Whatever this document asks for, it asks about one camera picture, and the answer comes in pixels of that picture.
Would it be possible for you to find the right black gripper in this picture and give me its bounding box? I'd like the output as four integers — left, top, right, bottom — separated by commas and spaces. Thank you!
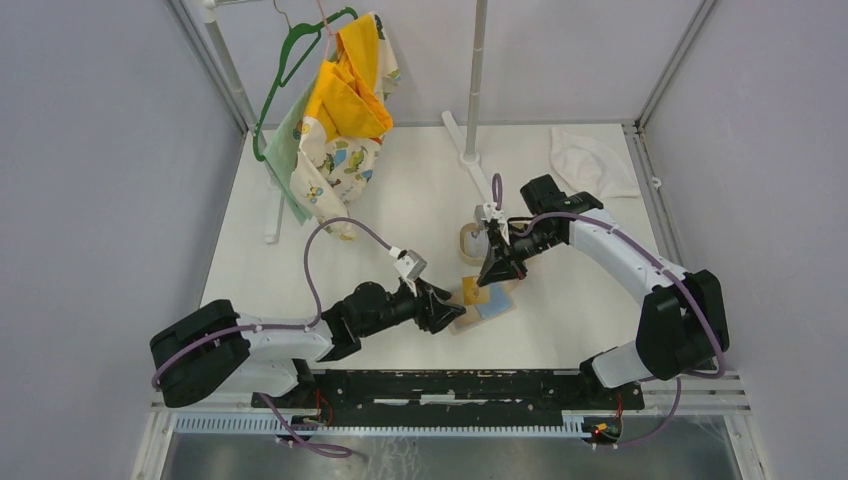
477, 221, 561, 286

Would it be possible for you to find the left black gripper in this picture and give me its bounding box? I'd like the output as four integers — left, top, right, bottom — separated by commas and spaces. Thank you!
359, 276, 466, 337

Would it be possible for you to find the beige card holder wallet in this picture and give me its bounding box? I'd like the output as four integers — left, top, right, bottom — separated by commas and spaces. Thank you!
449, 280, 518, 335

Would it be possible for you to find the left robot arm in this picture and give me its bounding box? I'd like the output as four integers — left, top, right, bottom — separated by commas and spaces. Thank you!
149, 279, 466, 408

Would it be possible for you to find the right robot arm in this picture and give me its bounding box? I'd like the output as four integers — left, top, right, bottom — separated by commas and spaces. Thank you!
476, 174, 730, 408

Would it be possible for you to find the beige oval tray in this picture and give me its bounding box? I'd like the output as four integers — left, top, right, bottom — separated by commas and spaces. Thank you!
459, 223, 489, 266

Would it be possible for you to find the right rack foot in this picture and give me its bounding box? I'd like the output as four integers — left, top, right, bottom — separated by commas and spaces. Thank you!
441, 111, 493, 203

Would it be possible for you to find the right rack pole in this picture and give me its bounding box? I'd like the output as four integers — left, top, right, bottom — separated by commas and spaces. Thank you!
466, 0, 488, 125

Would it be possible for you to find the rack pole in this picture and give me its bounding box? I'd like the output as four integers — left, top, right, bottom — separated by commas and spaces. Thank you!
466, 0, 488, 125
197, 0, 267, 152

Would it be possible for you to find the white cloth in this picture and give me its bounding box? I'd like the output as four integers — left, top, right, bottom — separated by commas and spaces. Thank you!
549, 127, 641, 199

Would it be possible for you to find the cream printed cloth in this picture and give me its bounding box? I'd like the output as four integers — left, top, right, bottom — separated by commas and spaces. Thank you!
290, 13, 403, 241

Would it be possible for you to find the yellow cloth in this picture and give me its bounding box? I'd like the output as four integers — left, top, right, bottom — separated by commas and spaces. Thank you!
304, 12, 401, 141

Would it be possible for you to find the light green printed cloth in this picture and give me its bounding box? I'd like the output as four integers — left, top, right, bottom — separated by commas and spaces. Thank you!
263, 80, 315, 225

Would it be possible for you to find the pink clothes hanger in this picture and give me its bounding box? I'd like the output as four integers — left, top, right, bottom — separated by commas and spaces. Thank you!
315, 0, 337, 62

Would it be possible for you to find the green clothes hanger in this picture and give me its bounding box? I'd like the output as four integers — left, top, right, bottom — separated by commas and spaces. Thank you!
252, 22, 324, 162

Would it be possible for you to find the left rack pole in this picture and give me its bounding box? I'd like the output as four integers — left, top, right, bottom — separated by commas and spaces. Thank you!
197, 0, 267, 152

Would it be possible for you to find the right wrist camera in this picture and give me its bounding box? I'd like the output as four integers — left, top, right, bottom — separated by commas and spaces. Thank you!
474, 202, 510, 245

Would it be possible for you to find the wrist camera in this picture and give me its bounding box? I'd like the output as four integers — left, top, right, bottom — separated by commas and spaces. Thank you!
389, 246, 427, 296
474, 202, 510, 245

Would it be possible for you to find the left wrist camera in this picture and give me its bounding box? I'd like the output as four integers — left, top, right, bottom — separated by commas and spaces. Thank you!
389, 246, 427, 296

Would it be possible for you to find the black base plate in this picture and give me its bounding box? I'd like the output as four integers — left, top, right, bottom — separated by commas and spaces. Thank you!
272, 369, 645, 427

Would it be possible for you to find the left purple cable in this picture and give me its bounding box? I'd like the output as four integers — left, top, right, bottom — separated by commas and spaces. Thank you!
151, 217, 399, 460

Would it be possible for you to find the white toothed cable rail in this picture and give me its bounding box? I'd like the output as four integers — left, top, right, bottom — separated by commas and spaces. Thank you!
173, 413, 624, 439

